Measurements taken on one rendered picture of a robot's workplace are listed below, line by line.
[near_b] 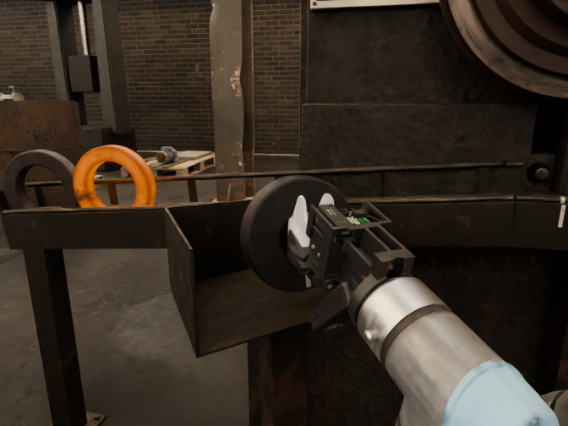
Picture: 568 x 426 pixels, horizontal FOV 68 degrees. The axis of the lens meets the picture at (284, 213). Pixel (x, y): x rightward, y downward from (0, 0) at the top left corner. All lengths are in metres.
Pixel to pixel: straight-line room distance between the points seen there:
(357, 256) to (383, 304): 0.06
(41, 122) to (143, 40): 5.06
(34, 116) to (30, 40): 6.22
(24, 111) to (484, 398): 2.96
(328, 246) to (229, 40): 3.19
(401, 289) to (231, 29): 3.28
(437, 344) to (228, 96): 3.28
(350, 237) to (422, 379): 0.16
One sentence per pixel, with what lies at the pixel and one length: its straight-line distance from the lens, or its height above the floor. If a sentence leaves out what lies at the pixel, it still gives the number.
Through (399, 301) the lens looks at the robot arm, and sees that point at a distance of 0.37.
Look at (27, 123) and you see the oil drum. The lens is 3.09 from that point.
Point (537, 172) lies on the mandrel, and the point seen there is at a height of 0.74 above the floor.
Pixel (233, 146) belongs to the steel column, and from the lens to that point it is 3.53.
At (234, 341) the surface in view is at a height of 0.59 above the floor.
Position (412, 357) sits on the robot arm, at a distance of 0.35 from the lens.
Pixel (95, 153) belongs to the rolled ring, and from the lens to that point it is 1.01.
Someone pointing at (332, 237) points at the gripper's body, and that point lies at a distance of 0.41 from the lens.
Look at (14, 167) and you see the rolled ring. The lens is 1.15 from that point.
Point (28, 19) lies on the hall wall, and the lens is 9.28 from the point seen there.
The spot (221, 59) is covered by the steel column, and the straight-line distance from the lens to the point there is 3.56.
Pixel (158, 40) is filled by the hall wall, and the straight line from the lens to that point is 7.84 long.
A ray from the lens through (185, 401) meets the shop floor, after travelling 1.42.
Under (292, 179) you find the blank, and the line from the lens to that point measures 0.53.
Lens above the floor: 0.88
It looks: 15 degrees down
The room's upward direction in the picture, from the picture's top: straight up
